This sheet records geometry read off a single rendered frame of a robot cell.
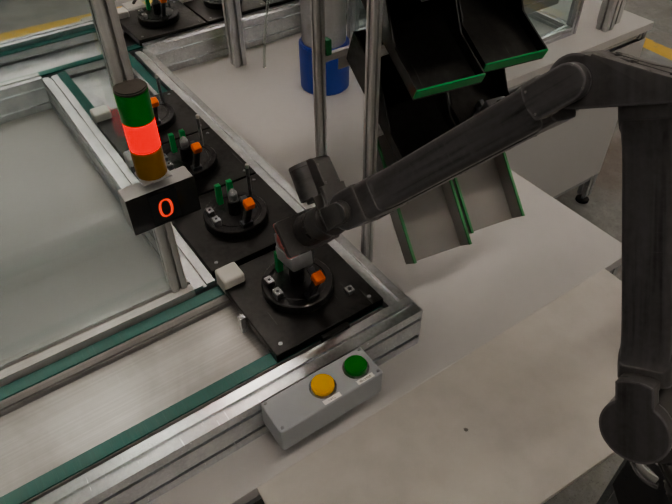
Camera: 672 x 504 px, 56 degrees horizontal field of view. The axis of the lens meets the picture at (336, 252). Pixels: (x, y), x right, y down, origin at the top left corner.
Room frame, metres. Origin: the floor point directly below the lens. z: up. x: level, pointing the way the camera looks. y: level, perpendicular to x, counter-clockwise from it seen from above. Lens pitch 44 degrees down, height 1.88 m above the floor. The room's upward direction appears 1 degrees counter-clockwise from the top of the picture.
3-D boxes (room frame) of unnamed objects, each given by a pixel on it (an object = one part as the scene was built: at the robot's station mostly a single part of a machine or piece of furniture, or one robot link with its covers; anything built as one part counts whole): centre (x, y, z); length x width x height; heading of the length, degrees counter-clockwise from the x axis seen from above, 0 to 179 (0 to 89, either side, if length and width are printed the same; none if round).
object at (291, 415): (0.62, 0.03, 0.93); 0.21 x 0.07 x 0.06; 124
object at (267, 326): (0.85, 0.08, 0.96); 0.24 x 0.24 x 0.02; 34
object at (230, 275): (0.87, 0.21, 0.97); 0.05 x 0.05 x 0.04; 34
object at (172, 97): (1.46, 0.49, 1.01); 0.24 x 0.24 x 0.13; 34
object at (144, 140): (0.84, 0.30, 1.33); 0.05 x 0.05 x 0.05
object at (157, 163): (0.84, 0.30, 1.28); 0.05 x 0.05 x 0.05
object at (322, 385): (0.62, 0.03, 0.96); 0.04 x 0.04 x 0.02
